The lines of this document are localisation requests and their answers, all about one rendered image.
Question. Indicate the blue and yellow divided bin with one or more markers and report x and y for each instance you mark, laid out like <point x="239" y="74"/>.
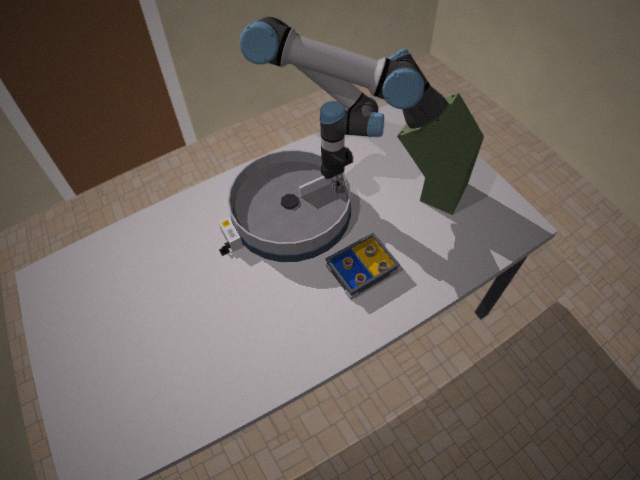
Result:
<point x="356" y="251"/>

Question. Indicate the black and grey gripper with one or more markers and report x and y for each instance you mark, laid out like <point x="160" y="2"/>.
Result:
<point x="332" y="154"/>

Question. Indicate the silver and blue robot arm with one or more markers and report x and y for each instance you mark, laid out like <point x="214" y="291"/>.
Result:
<point x="390" y="79"/>

